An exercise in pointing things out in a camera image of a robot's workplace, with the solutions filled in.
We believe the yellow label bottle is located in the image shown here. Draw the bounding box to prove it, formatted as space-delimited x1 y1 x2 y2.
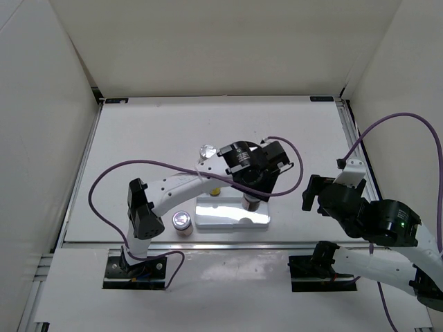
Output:
209 188 221 196

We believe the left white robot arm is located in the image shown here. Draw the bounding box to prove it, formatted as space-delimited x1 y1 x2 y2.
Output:
119 141 290 277

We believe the white tiered organizer tray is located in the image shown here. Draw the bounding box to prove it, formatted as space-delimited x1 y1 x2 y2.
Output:
194 196 271 232

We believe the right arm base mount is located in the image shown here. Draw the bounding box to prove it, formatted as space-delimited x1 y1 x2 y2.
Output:
287 241 358 293

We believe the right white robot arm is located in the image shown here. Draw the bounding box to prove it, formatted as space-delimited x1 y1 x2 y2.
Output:
302 175 442 311

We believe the tan spice jar red label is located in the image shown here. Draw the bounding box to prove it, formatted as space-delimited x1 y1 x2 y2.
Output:
172 211 193 237

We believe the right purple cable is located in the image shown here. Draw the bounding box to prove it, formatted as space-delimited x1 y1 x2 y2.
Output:
335 112 443 332

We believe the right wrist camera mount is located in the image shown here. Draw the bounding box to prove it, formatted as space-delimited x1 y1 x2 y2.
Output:
334 158 366 187

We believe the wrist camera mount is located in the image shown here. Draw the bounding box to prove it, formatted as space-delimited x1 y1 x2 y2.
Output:
260 140 293 174
334 158 366 187

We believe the dark spice jar red label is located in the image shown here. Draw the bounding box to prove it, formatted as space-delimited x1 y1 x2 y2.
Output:
242 194 261 212

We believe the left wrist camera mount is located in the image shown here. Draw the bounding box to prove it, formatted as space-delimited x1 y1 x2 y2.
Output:
260 140 293 174

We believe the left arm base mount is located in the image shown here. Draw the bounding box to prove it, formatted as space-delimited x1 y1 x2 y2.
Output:
102 254 168 291

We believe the blue label bead jar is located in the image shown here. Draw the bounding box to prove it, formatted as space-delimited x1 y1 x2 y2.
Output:
198 144 217 164

